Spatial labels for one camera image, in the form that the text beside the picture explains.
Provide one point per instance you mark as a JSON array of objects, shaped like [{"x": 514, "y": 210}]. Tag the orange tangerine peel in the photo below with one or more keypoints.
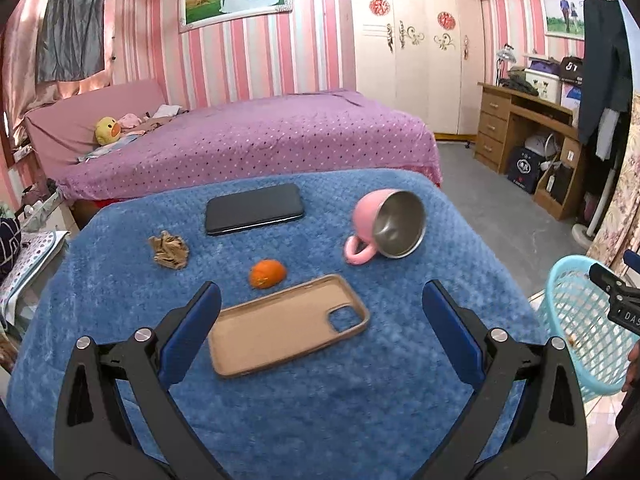
[{"x": 267, "y": 273}]

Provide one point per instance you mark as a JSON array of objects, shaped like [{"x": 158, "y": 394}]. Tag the tan phone case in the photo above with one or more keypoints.
[{"x": 281, "y": 327}]

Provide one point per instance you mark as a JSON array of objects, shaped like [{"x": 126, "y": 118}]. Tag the dark hanging coat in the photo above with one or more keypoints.
[{"x": 606, "y": 70}]

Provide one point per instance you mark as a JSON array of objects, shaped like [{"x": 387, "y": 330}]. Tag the black smartphone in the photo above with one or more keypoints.
[{"x": 250, "y": 209}]

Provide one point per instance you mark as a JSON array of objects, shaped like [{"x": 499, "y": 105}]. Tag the wooden desk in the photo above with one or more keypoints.
[{"x": 507, "y": 119}]

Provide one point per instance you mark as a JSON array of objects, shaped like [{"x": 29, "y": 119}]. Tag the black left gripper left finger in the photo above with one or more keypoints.
[{"x": 93, "y": 436}]

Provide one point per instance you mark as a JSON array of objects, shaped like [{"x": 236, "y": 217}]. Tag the crumpled brown paper ball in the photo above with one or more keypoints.
[{"x": 169, "y": 251}]

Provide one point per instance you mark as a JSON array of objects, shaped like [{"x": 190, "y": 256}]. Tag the small framed wall photo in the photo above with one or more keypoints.
[{"x": 564, "y": 18}]

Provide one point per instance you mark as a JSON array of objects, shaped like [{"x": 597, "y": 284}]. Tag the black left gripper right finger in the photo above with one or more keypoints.
[{"x": 524, "y": 419}]

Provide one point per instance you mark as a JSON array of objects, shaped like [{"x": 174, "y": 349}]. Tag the pink bed headboard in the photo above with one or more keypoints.
[{"x": 62, "y": 131}]

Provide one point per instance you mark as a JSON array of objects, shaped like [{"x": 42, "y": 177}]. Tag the grey window curtain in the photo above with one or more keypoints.
[{"x": 70, "y": 44}]

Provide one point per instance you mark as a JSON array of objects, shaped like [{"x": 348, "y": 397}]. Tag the purple dotted bed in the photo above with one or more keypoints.
[{"x": 308, "y": 132}]

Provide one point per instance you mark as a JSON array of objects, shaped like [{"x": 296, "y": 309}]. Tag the light blue plastic basket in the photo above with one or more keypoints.
[{"x": 576, "y": 310}]

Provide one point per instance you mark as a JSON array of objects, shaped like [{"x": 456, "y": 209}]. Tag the yellow duck plush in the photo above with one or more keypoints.
[{"x": 107, "y": 131}]

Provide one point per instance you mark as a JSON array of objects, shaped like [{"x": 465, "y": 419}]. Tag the black box under desk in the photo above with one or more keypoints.
[{"x": 524, "y": 169}]

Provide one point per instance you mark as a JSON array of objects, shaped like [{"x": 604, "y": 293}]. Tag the pink metal mug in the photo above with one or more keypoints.
[{"x": 386, "y": 222}]

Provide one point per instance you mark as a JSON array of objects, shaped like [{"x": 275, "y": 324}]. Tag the white wardrobe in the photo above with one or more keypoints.
[{"x": 424, "y": 57}]

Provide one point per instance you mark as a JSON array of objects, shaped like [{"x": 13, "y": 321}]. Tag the person right hand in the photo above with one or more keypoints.
[{"x": 632, "y": 373}]

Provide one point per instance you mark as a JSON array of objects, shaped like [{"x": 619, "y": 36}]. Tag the dotted folded cloth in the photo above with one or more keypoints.
[{"x": 35, "y": 265}]

